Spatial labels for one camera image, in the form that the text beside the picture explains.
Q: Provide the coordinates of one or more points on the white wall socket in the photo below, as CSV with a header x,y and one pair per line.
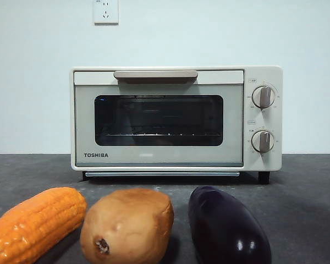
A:
x,y
106,12

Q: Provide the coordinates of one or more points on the dark purple eggplant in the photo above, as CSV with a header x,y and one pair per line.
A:
x,y
225,228

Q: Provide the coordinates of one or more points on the round timer knob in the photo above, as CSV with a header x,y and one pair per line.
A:
x,y
263,141

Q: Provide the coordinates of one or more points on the orange corn cob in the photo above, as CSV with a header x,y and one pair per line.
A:
x,y
35,222

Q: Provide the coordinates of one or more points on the brown potato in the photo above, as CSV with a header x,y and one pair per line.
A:
x,y
129,222

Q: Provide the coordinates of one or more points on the cream Toshiba toaster oven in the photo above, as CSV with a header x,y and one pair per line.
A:
x,y
264,74

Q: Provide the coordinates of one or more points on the round temperature knob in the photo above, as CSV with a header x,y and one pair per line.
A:
x,y
263,96

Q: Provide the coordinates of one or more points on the silver crumb tray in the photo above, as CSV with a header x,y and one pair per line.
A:
x,y
162,174

